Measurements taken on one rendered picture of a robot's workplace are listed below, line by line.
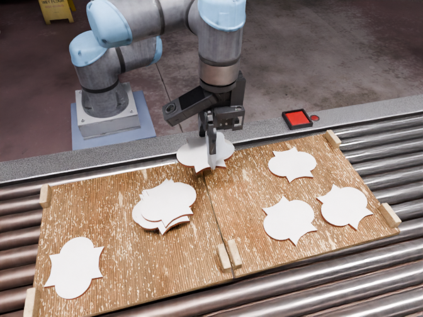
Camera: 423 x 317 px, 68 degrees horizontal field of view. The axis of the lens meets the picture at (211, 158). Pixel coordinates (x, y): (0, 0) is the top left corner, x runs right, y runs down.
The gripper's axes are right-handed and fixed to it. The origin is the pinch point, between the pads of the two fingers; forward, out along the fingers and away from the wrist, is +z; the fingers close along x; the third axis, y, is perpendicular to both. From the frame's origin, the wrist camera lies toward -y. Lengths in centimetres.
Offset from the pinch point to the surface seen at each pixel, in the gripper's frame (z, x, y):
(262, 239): 12.2, -18.9, 9.5
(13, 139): 110, 142, -108
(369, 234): 11.3, -23.8, 34.2
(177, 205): 8.0, -8.3, -8.4
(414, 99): 12, 20, 81
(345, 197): 10.3, -13.5, 33.4
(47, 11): 96, 330, -99
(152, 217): 8.2, -10.3, -14.3
